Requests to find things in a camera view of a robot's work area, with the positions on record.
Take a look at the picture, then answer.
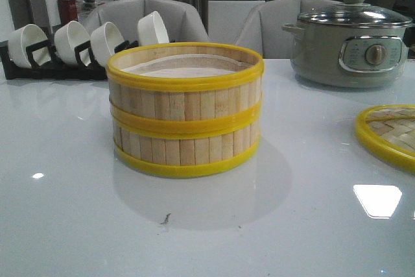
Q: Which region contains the woven bamboo steamer lid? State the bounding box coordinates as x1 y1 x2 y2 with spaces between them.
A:
355 104 414 173

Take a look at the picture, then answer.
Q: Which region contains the black dish rack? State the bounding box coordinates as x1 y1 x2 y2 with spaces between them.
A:
0 40 139 80

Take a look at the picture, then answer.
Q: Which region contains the green electric cooking pot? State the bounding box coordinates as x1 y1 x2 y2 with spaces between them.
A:
281 19 415 89

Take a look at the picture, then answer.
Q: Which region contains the white bowl far left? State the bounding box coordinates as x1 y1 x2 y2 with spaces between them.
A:
8 24 47 68

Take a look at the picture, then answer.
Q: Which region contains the red cylinder container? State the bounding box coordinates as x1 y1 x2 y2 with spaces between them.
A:
57 0 78 26

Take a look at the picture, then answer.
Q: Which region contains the liner paper upper drawer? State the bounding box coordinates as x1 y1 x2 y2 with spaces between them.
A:
122 54 251 78

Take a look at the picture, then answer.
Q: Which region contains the glass pot lid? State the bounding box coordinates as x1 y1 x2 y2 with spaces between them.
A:
298 0 412 28

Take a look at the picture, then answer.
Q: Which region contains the grey chair left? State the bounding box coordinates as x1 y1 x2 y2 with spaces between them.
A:
82 0 209 45

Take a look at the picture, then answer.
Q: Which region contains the bamboo steamer drawer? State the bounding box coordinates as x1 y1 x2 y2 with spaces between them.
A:
113 121 260 178
106 42 264 139

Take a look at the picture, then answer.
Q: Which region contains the white bowl right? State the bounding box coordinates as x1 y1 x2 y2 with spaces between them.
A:
137 11 169 46

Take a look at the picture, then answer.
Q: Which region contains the grey chair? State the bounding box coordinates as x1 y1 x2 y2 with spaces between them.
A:
82 0 209 45
234 0 336 59

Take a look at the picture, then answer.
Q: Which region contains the grey chair right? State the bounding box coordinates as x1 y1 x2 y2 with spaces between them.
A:
234 0 336 59

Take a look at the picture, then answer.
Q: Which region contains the white bowl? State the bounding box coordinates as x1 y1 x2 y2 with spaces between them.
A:
8 24 47 68
137 11 169 46
54 21 90 66
90 21 125 67

